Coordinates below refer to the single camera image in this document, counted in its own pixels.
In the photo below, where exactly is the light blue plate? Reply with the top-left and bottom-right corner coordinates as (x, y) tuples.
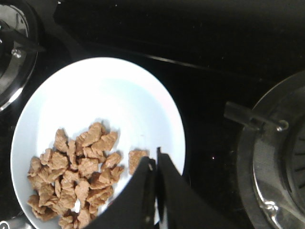
(10, 57), (185, 229)

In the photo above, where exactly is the left black pan support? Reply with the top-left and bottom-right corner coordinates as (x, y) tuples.
(0, 27), (46, 52)

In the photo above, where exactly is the right black burner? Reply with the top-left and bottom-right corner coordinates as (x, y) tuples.
(236, 72), (305, 229)

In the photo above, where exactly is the right black pan support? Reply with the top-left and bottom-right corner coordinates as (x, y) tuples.
(224, 101), (289, 132)

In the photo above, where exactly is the black burner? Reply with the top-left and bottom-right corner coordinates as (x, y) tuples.
(236, 72), (305, 229)
(0, 0), (39, 111)

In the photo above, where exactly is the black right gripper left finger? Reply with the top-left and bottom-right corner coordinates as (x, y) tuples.
(86, 157), (157, 229)

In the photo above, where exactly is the brown meat pieces pile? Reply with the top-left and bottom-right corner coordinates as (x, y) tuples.
(26, 122), (149, 229)

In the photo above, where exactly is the black pan support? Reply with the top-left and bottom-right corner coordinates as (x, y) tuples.
(0, 27), (46, 52)
(224, 101), (289, 132)

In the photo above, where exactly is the black glass gas cooktop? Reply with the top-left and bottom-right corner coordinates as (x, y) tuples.
(0, 0), (305, 229)

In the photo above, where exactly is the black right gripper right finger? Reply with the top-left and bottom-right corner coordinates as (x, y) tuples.
(156, 147), (237, 229)

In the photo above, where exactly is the left black burner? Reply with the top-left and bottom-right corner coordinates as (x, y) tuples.
(0, 0), (39, 111)

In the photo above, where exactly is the right silver stove knob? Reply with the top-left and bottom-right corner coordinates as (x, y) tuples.
(0, 218), (32, 229)

